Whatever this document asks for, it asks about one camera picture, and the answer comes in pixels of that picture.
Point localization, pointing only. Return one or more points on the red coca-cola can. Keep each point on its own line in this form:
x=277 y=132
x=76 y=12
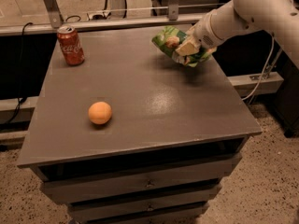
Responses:
x=70 y=45

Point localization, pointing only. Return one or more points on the green rice chip bag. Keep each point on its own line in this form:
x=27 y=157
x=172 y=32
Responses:
x=170 y=38

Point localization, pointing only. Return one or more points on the grey drawer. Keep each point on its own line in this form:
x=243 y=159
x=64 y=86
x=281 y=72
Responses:
x=143 y=201
x=184 y=210
x=101 y=186

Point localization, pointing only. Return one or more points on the grey drawer cabinet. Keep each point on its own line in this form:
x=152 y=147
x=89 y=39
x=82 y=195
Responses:
x=162 y=112

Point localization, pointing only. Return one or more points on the bottom grey drawer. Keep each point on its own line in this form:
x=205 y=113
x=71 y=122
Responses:
x=184 y=210

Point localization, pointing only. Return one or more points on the top grey drawer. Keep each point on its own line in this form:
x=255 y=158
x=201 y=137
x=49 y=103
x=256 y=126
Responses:
x=101 y=186

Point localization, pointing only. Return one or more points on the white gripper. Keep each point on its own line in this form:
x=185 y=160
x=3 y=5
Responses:
x=205 y=34

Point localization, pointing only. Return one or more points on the orange fruit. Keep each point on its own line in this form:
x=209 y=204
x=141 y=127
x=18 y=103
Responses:
x=100 y=113

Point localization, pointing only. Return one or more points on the middle grey drawer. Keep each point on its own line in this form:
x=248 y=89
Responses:
x=143 y=201

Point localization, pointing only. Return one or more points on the grey metal railing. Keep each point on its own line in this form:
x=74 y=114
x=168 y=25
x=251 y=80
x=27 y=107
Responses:
x=56 y=21

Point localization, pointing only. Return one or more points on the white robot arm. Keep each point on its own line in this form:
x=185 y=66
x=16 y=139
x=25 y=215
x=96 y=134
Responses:
x=279 y=18

